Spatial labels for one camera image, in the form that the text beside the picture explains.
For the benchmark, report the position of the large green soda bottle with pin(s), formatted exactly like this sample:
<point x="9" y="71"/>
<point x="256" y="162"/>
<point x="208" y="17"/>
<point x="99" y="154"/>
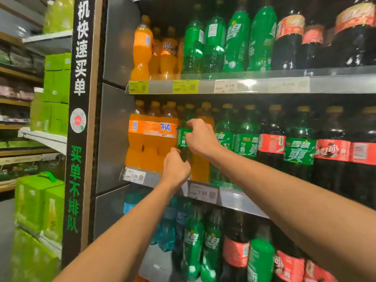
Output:
<point x="299" y="151"/>
<point x="181" y="138"/>

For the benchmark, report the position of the person's right hand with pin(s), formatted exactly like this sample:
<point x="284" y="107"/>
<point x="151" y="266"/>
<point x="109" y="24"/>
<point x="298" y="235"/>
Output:
<point x="204" y="138"/>

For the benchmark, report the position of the row of large green bottles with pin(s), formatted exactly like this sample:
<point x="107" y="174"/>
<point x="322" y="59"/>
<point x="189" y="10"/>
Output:
<point x="246" y="143"/>

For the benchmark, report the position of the stack of yellow-green packs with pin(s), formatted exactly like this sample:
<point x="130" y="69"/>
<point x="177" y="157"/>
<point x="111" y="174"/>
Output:
<point x="60" y="14"/>

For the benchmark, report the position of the person's right forearm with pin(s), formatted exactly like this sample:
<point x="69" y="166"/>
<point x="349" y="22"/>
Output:
<point x="308" y="208"/>

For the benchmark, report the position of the stack of green boxes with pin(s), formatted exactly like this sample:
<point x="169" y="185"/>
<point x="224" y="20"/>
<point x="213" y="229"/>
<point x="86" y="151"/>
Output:
<point x="55" y="85"/>

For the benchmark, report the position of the steel cabinet side panel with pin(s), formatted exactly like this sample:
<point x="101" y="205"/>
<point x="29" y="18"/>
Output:
<point x="114" y="129"/>

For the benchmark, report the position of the person's left hand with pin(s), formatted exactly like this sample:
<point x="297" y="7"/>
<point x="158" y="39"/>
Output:
<point x="176" y="170"/>

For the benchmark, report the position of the stack of green carry packs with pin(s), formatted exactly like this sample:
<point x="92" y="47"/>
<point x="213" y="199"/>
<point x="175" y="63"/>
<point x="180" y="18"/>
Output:
<point x="32" y="202"/>

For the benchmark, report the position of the person's left forearm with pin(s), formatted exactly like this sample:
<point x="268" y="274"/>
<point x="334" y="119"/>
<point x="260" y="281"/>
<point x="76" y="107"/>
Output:
<point x="117" y="249"/>

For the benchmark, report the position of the row of teal bottles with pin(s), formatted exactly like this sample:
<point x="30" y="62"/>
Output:
<point x="169" y="234"/>

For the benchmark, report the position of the large cola bottle red label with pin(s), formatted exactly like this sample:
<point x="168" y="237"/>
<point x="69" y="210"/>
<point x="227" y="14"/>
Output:
<point x="332" y="149"/>
<point x="364" y="152"/>
<point x="271" y="143"/>

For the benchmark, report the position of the clear green soda bottle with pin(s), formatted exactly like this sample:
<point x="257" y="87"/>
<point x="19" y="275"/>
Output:
<point x="193" y="46"/>
<point x="214" y="44"/>

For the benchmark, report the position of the white price tag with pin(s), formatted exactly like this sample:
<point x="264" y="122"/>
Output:
<point x="225" y="86"/>
<point x="288" y="85"/>
<point x="134" y="175"/>
<point x="203" y="192"/>

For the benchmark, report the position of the row of large orange bottles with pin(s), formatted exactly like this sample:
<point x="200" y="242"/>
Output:
<point x="147" y="149"/>

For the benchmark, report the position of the yellow price tag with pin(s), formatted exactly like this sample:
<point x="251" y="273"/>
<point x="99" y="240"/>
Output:
<point x="138" y="87"/>
<point x="185" y="86"/>

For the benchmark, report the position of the row of cola bottles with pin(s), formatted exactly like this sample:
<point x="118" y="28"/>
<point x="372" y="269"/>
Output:
<point x="289" y="49"/>

